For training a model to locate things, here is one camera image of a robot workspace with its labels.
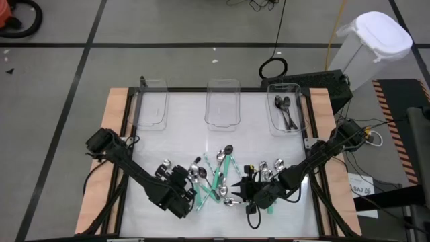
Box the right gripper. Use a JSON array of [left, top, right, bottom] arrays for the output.
[[230, 163, 280, 216]]

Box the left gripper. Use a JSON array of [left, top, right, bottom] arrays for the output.
[[154, 164, 198, 203]]

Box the clear plastic bin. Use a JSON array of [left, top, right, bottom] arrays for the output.
[[266, 83, 308, 137], [134, 77, 169, 132], [204, 78, 242, 132]]

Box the plywood base board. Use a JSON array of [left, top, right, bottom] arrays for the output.
[[74, 87, 363, 236]]

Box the white paper sign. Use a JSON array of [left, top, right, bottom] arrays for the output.
[[347, 172, 376, 220]]

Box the black computer case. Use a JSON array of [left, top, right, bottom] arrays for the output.
[[260, 69, 354, 114]]

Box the black metal bar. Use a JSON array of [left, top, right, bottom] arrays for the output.
[[352, 184, 427, 213]]

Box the striped black floor ramp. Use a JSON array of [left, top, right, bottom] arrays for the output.
[[371, 79, 430, 186]]

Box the white trash bin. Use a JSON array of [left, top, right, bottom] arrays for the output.
[[327, 11, 413, 92]]

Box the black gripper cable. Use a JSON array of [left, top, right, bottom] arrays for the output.
[[246, 203, 262, 230]]

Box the black table frame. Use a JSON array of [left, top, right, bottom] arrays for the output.
[[79, 86, 359, 242]]

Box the black coiled floor cable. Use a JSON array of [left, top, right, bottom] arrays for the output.
[[257, 0, 289, 80]]

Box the white cable loop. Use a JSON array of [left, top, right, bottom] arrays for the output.
[[364, 129, 384, 148]]

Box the yellow floor cable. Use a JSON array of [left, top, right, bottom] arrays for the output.
[[324, 0, 347, 71]]

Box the black tangled floor cable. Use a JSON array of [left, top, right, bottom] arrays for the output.
[[225, 0, 280, 13]]

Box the black vacuum hose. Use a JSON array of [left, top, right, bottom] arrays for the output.
[[0, 0, 44, 39]]

